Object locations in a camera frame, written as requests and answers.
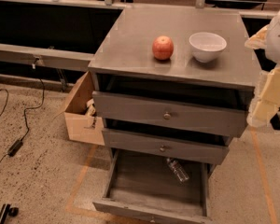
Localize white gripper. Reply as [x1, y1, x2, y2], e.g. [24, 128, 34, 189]
[245, 10, 280, 127]

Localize clear plastic water bottle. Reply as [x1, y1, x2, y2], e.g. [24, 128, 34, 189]
[166, 158, 189, 183]

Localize grey drawer cabinet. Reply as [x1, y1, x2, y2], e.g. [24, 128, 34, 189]
[88, 6, 263, 179]

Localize grey middle drawer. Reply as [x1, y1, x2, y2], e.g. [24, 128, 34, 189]
[102, 129, 229, 165]

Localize grey drawer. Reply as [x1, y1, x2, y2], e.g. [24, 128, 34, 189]
[93, 149, 214, 224]
[102, 129, 229, 165]
[92, 91, 246, 137]

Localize grey top drawer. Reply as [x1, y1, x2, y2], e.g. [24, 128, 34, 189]
[92, 91, 246, 137]

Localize grey bottom drawer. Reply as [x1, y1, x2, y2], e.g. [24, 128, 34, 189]
[93, 149, 214, 224]

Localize white ceramic bowl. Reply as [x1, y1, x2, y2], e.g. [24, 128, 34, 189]
[189, 32, 227, 63]

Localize red apple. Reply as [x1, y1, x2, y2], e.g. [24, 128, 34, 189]
[152, 35, 174, 61]

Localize cardboard box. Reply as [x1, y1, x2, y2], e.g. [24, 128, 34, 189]
[56, 72, 105, 146]

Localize black power adapter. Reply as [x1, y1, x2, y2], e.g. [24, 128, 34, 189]
[7, 139, 22, 157]

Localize grey metal railing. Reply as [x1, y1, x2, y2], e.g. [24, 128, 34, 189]
[0, 0, 280, 74]

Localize black object on floor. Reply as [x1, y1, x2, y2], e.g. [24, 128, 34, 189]
[0, 203, 19, 224]

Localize black power cable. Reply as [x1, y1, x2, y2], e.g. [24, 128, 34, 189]
[0, 77, 46, 176]

